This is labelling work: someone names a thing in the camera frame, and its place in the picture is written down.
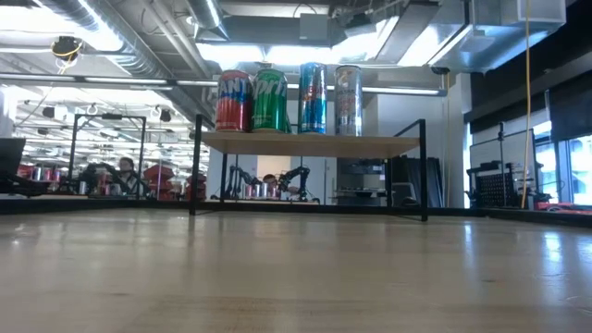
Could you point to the blue silver slim energy can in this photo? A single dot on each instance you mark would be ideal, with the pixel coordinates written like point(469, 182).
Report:
point(312, 102)

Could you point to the green Sprite soda can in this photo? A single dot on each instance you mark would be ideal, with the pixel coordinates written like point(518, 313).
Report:
point(269, 104)

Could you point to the slim silver can black lid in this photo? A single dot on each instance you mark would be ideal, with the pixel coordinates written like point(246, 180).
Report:
point(348, 104)

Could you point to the red Fanta soda can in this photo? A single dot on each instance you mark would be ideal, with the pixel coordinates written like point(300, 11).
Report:
point(233, 106)

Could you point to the background black robot arm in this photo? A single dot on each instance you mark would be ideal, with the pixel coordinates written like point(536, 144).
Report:
point(296, 178)
point(238, 178)

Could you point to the person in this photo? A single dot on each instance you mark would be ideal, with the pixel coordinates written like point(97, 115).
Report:
point(269, 179)
point(126, 168)

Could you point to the red storage boxes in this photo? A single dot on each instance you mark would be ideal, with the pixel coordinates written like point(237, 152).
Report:
point(158, 178)

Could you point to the black pegboard rack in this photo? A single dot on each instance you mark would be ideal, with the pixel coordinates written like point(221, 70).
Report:
point(495, 187)

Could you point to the black tripod stand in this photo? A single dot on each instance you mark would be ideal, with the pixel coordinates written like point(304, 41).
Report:
point(501, 157)

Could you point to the black monitor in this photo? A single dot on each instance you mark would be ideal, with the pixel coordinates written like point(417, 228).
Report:
point(11, 162)

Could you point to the wooden shelf black metal frame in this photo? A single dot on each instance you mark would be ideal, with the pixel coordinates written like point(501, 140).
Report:
point(300, 144)

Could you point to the round silver ventilation duct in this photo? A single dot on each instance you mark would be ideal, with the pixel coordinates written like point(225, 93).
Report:
point(139, 51)

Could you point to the black aluminium table frame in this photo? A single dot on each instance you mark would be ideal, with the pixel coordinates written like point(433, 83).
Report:
point(92, 205)

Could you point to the background black station frame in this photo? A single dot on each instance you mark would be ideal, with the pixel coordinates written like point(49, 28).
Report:
point(74, 152)

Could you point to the rectangular silver ventilation duct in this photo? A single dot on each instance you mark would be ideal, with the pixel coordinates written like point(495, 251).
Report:
point(485, 32)

